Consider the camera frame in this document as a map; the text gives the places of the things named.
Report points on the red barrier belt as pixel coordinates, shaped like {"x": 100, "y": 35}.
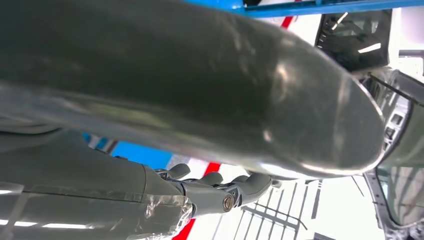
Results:
{"x": 212, "y": 167}

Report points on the white car body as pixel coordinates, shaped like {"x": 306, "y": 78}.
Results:
{"x": 354, "y": 39}

